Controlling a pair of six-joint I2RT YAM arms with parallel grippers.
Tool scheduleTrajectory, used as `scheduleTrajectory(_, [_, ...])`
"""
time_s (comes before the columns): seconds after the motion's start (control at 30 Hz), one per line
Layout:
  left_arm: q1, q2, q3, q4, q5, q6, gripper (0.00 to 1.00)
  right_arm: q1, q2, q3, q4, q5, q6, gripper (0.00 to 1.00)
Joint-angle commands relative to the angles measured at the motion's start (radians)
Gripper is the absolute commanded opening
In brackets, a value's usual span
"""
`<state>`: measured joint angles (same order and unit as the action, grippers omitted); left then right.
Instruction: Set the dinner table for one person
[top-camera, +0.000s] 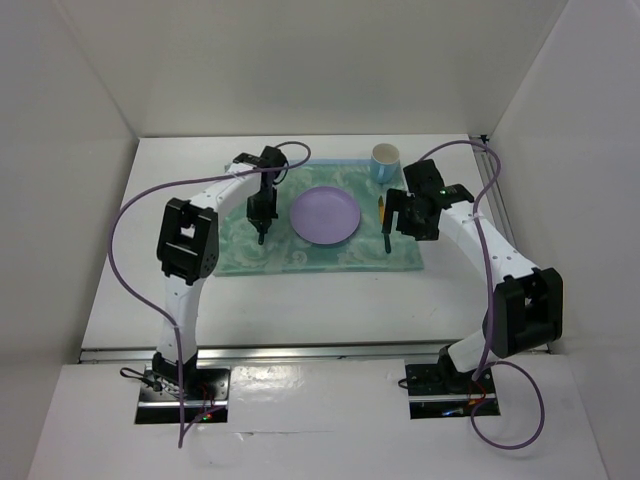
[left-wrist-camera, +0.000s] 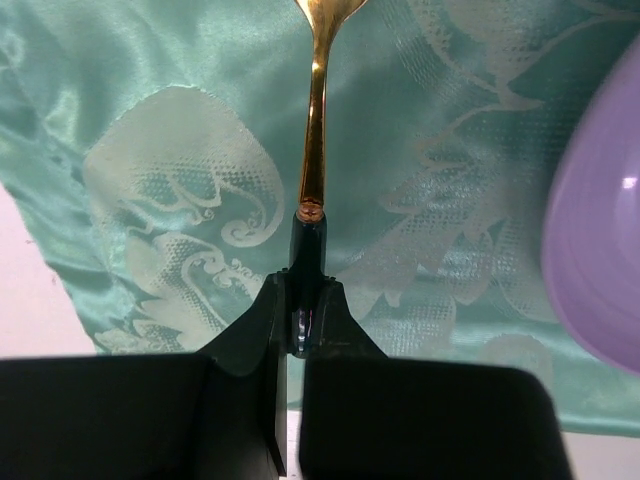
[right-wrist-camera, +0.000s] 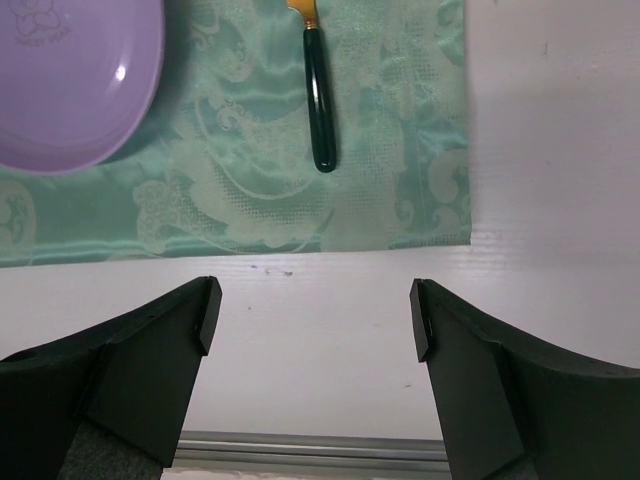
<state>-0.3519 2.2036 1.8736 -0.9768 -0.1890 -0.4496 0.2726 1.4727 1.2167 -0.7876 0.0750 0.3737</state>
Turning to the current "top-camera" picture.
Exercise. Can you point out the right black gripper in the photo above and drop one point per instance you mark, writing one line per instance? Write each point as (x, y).
(396, 201)

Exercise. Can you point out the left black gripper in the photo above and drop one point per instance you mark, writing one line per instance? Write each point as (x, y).
(255, 217)

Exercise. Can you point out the gold knife dark handle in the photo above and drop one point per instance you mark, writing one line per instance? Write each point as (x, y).
(381, 213)

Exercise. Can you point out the green patterned placemat cloth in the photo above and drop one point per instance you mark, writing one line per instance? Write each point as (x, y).
(284, 251)

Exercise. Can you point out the light blue mug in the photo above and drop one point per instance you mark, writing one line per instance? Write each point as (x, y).
(384, 161)

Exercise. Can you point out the purple plastic plate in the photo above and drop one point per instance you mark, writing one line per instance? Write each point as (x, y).
(325, 215)

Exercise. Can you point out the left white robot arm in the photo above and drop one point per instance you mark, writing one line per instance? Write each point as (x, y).
(188, 250)

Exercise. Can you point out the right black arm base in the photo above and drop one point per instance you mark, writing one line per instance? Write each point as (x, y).
(436, 390)

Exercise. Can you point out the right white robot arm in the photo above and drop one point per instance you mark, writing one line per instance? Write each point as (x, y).
(525, 302)

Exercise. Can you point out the right aluminium rail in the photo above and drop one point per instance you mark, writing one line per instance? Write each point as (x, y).
(487, 167)

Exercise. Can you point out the aluminium rail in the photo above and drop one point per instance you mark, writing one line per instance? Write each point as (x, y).
(487, 167)
(275, 352)

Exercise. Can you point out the front aluminium rail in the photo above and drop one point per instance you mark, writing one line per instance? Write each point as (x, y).
(275, 352)

